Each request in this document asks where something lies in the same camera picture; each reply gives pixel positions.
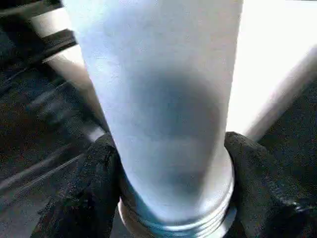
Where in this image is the white plastic table leg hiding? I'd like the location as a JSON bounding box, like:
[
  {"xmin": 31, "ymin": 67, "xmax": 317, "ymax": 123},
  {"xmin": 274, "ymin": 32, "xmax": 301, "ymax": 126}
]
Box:
[{"xmin": 61, "ymin": 0, "xmax": 242, "ymax": 234}]

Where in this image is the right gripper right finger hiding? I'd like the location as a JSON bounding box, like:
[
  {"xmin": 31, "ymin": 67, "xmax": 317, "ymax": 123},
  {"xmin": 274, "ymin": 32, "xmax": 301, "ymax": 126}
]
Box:
[{"xmin": 224, "ymin": 131, "xmax": 317, "ymax": 238}]

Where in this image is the white plastic table top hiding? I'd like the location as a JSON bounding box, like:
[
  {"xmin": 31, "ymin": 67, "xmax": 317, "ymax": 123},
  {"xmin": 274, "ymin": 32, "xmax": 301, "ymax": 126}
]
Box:
[{"xmin": 116, "ymin": 0, "xmax": 317, "ymax": 238}]

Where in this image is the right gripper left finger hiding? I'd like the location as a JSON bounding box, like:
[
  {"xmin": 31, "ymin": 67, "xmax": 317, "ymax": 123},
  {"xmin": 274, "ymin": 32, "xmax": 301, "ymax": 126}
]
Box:
[{"xmin": 37, "ymin": 133, "xmax": 122, "ymax": 238}]

